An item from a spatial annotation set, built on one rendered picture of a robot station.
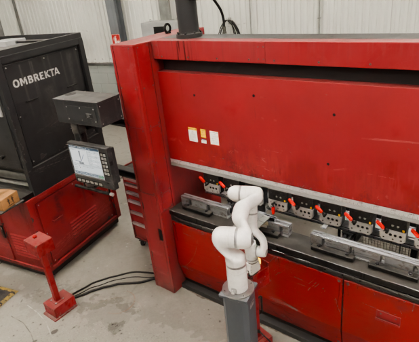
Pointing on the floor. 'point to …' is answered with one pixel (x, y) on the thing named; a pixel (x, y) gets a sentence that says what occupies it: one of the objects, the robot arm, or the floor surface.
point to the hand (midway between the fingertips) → (254, 277)
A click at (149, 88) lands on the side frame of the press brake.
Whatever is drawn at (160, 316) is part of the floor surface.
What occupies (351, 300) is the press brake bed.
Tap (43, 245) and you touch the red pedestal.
